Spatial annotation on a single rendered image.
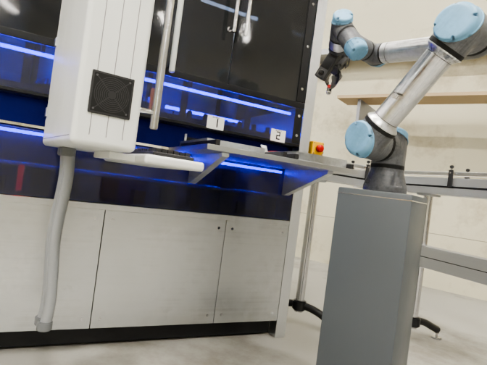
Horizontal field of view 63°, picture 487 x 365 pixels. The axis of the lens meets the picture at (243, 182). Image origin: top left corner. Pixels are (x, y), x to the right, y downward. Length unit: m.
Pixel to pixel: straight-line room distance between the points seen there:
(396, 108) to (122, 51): 0.84
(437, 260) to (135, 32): 1.88
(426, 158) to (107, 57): 3.70
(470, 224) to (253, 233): 2.79
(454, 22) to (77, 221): 1.46
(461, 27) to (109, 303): 1.58
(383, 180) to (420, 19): 3.57
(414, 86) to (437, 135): 3.15
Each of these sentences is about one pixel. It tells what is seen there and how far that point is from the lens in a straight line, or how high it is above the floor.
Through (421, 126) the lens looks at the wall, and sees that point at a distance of 4.53.
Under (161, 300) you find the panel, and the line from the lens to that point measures 1.87.
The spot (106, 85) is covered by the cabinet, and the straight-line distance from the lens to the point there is 1.18.
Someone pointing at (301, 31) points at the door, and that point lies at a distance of 2.20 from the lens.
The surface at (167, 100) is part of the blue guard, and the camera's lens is 1.80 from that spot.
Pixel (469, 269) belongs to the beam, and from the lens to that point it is 2.32.
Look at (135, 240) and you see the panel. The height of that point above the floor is 0.46.
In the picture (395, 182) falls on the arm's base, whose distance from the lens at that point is 1.48.
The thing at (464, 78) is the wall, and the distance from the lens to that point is 4.59.
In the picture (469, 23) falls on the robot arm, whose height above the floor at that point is 1.26.
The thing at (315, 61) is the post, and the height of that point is 1.44.
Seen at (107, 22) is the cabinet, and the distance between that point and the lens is 1.23.
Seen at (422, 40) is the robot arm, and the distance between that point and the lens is 1.55.
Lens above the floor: 0.74
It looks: 1 degrees up
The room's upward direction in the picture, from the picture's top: 7 degrees clockwise
